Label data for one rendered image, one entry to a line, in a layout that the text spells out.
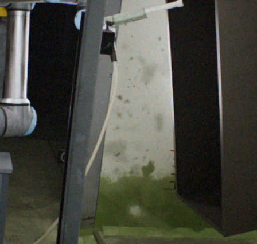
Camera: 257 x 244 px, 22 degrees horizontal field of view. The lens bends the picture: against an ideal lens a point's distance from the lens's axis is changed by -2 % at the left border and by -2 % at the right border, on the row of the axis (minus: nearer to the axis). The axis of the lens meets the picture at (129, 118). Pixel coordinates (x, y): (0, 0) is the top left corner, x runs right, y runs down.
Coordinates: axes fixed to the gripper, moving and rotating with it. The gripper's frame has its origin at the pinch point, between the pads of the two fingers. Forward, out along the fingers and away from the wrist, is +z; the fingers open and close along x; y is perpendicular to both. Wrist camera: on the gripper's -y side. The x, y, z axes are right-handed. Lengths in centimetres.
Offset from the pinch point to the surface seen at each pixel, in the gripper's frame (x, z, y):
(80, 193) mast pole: 9, -107, 69
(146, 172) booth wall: -24, 104, 70
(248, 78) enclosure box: 57, 1, 38
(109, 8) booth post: -16, 72, -27
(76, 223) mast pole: 5, -106, 77
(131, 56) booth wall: -13, 84, 2
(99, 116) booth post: -39, 83, 32
